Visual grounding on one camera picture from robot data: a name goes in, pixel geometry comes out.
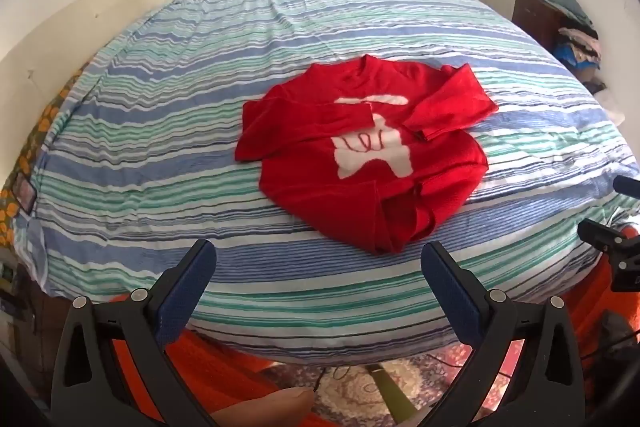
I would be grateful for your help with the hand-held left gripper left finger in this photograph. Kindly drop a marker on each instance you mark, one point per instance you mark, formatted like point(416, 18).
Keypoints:
point(182, 302)

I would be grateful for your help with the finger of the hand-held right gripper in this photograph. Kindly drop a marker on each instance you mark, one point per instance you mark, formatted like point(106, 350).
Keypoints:
point(600, 234)
point(627, 187)

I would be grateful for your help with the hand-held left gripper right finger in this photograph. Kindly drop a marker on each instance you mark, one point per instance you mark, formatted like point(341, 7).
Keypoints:
point(450, 297)

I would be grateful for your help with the red sweater with white print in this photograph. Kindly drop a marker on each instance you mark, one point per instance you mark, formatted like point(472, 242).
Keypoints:
point(310, 117)

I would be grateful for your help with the pile of clothes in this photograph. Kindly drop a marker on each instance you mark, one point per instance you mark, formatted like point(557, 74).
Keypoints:
point(580, 47)

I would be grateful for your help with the dark grey cloth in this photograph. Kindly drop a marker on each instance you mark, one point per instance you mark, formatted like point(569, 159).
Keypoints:
point(615, 327)

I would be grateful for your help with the yellow-green pole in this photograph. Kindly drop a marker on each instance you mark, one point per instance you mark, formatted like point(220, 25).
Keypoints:
point(392, 399)

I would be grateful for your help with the person's bare foot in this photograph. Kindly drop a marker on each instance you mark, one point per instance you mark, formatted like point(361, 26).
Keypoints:
point(260, 409)

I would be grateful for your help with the patterned rug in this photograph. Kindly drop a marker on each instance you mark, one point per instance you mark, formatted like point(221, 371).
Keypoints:
point(350, 387)

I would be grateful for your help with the striped bed cover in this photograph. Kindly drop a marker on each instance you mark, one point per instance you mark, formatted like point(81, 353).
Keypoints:
point(150, 147)

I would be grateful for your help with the pile of bedside boxes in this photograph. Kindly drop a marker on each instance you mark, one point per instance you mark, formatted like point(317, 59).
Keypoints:
point(12, 282)

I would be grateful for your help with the dark wooden dresser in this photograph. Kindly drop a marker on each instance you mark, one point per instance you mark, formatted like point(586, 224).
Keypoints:
point(532, 19)

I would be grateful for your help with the orange floral bed sheet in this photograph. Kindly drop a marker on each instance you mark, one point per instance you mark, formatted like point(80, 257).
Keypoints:
point(45, 117)

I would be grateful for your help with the beige headboard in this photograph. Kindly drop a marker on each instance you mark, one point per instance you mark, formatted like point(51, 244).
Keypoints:
point(75, 32)

